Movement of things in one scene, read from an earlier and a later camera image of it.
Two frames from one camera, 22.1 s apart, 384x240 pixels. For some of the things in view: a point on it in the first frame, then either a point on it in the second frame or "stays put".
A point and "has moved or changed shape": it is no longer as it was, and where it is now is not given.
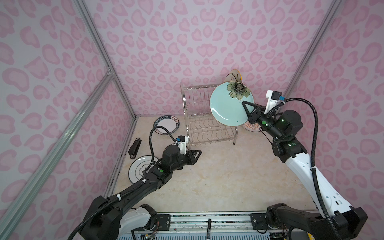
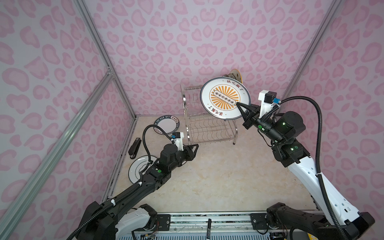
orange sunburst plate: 253,127 has moved or changed shape
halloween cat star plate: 236,74 stays put
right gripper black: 252,116 stays put
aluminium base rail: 208,223 stays put
